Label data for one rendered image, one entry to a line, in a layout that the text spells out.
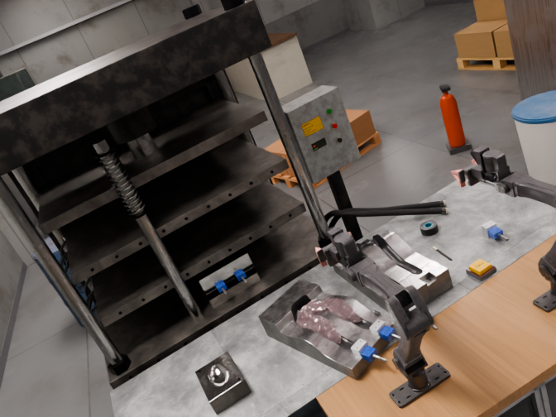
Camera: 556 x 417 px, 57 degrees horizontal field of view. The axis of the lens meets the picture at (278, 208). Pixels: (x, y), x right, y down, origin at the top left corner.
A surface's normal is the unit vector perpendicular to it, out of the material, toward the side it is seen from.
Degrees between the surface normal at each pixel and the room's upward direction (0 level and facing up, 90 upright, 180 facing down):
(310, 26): 90
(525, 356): 0
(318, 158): 90
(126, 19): 90
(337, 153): 90
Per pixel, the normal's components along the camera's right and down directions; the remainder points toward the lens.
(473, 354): -0.36, -0.83
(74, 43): 0.35, 0.29
